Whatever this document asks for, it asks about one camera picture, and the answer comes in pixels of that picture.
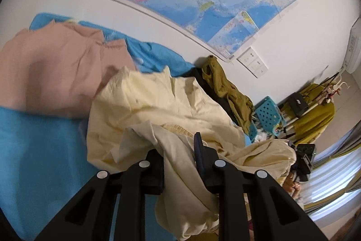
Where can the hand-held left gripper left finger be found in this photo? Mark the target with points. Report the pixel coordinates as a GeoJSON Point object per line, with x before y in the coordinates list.
{"type": "Point", "coordinates": [153, 173]}

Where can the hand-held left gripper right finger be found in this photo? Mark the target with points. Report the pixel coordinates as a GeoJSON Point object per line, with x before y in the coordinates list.
{"type": "Point", "coordinates": [198, 150]}

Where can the cream yellow garment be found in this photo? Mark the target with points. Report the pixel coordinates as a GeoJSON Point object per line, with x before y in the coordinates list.
{"type": "Point", "coordinates": [158, 105]}

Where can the pink garment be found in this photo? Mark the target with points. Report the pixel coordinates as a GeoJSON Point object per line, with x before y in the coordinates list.
{"type": "Point", "coordinates": [56, 68]}

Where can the clothes rack with mustard cloth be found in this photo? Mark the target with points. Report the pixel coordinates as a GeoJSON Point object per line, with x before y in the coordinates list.
{"type": "Point", "coordinates": [316, 122]}

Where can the white clothes hangers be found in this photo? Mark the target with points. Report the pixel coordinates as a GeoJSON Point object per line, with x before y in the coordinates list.
{"type": "Point", "coordinates": [335, 87]}

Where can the person's right hand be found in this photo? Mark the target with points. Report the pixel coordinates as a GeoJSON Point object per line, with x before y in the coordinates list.
{"type": "Point", "coordinates": [290, 187]}

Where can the striped window curtain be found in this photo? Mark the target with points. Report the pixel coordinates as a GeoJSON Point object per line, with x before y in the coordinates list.
{"type": "Point", "coordinates": [338, 150]}

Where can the black garment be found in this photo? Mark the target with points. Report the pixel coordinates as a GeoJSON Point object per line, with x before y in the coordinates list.
{"type": "Point", "coordinates": [221, 105]}

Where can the black handbag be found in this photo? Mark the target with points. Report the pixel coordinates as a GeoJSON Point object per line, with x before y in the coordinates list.
{"type": "Point", "coordinates": [296, 104]}

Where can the teal perforated plastic basket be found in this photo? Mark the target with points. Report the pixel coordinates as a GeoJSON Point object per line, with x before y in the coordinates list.
{"type": "Point", "coordinates": [252, 132]}
{"type": "Point", "coordinates": [268, 114]}

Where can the olive green garment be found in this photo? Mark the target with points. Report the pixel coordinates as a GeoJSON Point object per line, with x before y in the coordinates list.
{"type": "Point", "coordinates": [222, 88]}

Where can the blue floral bedsheet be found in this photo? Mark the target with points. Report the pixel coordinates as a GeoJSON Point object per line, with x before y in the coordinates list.
{"type": "Point", "coordinates": [36, 150]}

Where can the white air conditioner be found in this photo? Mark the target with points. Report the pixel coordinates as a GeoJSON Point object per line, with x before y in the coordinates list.
{"type": "Point", "coordinates": [354, 46]}

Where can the white wall switch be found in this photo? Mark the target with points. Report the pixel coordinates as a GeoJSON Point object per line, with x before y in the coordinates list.
{"type": "Point", "coordinates": [261, 71]}

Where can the white wall socket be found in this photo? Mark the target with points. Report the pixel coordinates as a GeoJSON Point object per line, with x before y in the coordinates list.
{"type": "Point", "coordinates": [254, 63]}
{"type": "Point", "coordinates": [246, 56]}

